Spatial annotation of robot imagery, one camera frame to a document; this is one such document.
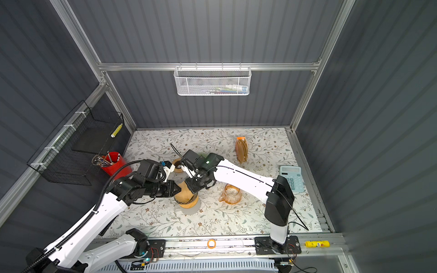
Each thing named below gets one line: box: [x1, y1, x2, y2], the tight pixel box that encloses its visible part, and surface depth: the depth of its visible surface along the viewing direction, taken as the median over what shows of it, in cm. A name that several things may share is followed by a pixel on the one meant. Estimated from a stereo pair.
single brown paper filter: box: [174, 181, 195, 204], surface depth 79 cm
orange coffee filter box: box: [235, 136, 248, 147], surface depth 103 cm
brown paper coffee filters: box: [235, 136, 249, 163], surface depth 101 cm
